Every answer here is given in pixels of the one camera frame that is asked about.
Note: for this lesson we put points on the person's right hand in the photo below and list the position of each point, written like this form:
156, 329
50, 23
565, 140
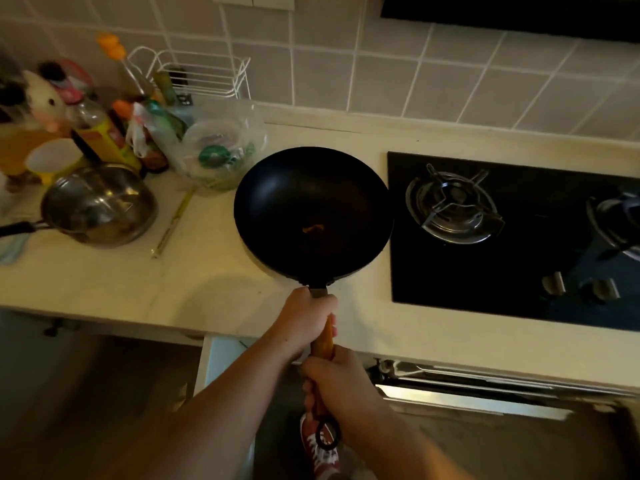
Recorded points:
350, 389

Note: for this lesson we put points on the person's left hand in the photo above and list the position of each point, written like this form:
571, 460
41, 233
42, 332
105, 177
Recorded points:
305, 319

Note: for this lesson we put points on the black glass gas stove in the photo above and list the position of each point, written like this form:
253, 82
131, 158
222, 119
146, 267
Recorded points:
450, 279

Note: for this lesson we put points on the person's right forearm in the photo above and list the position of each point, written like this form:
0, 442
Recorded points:
410, 454

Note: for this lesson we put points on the person's left forearm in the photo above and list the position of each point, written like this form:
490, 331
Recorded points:
210, 424

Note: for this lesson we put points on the steel stove burner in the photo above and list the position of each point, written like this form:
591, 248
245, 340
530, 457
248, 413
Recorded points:
615, 224
450, 214

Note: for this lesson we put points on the steel stove knob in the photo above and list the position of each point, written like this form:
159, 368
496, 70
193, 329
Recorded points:
602, 289
555, 284

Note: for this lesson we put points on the right red sneaker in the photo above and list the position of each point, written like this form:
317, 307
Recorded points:
320, 462

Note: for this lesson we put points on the stainless steel drawer appliance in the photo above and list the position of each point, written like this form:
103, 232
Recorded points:
475, 394

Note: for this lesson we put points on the yellow-green chopstick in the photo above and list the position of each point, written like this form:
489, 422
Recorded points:
172, 224

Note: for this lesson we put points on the green round lid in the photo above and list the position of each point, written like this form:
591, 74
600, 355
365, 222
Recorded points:
215, 157

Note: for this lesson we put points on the clear plastic bag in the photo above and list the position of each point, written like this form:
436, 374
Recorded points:
240, 129

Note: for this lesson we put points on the oil bottle yellow label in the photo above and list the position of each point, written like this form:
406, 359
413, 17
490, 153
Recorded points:
102, 137

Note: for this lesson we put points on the yellow cup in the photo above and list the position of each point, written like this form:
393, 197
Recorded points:
55, 159

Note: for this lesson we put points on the pale blue plastic scoop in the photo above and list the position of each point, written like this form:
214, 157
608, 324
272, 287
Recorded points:
11, 252

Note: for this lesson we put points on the red capped bottle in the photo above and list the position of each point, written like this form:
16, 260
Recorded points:
70, 82

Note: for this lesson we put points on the black range hood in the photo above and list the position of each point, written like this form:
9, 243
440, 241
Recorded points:
500, 14

